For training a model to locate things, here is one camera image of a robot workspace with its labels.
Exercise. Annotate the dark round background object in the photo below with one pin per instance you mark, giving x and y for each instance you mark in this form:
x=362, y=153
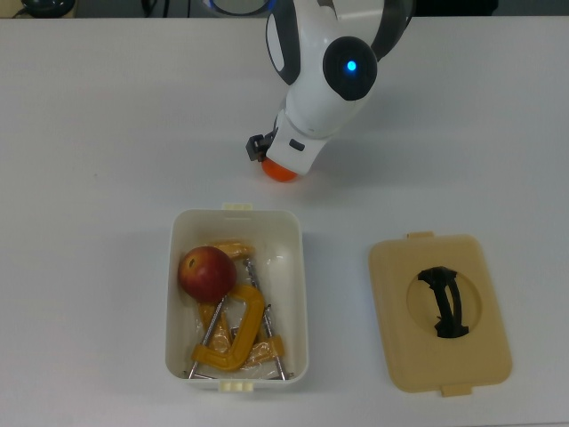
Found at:
x=44, y=6

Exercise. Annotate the small yellow C-clamp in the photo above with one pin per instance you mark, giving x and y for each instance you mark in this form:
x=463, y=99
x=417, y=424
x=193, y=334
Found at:
x=249, y=311

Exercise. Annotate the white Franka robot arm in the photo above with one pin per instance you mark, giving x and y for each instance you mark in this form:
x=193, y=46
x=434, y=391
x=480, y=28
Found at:
x=320, y=93

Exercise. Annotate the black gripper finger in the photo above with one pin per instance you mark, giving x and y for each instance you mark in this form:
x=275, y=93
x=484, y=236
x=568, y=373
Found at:
x=257, y=147

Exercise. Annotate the orange mandarin fruit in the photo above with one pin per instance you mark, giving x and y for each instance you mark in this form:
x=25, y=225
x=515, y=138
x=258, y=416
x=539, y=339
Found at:
x=278, y=174

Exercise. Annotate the beige plastic lid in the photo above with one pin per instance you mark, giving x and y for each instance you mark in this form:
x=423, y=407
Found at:
x=400, y=329

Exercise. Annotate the blue-rimmed round background object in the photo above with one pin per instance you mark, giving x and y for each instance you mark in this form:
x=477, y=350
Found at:
x=235, y=4

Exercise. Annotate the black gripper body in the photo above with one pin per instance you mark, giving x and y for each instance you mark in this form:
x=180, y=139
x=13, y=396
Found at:
x=273, y=126

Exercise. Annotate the cream plastic container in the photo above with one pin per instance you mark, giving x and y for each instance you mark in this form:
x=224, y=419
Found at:
x=293, y=311

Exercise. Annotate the large yellow plastic-wrapped C-clamp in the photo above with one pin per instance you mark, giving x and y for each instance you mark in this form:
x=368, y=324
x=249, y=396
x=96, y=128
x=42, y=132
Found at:
x=269, y=344

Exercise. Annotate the red apple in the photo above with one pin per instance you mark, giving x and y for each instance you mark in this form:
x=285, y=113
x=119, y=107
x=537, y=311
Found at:
x=206, y=273

